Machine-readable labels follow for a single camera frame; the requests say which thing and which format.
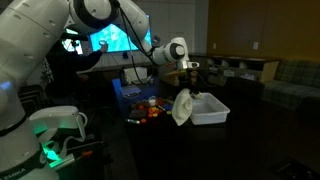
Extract green plaid sofa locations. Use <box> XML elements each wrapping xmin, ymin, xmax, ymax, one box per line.
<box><xmin>262</xmin><ymin>60</ymin><xmax>320</xmax><ymax>110</ymax></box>

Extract person in dark clothes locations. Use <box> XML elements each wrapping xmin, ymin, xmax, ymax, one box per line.
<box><xmin>45</xmin><ymin>40</ymin><xmax>108</xmax><ymax>106</ymax></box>

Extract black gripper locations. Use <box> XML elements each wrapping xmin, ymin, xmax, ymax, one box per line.
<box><xmin>179</xmin><ymin>69</ymin><xmax>197</xmax><ymax>93</ymax></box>

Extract white plastic storage bin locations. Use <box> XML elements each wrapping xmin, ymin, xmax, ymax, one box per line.
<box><xmin>190</xmin><ymin>93</ymin><xmax>230</xmax><ymax>125</ymax></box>

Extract wall mounted display screen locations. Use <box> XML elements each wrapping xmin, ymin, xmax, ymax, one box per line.
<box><xmin>62</xmin><ymin>24</ymin><xmax>152</xmax><ymax>55</ymax></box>

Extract white terry cloth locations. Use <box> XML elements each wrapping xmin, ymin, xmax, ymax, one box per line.
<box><xmin>172</xmin><ymin>88</ymin><xmax>192</xmax><ymax>126</ymax></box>

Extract white marker pen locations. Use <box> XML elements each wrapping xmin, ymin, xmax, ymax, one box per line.
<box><xmin>125</xmin><ymin>119</ymin><xmax>140</xmax><ymax>124</ymax></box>

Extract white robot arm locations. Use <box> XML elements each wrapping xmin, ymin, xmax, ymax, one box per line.
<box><xmin>0</xmin><ymin>0</ymin><xmax>198</xmax><ymax>180</ymax></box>

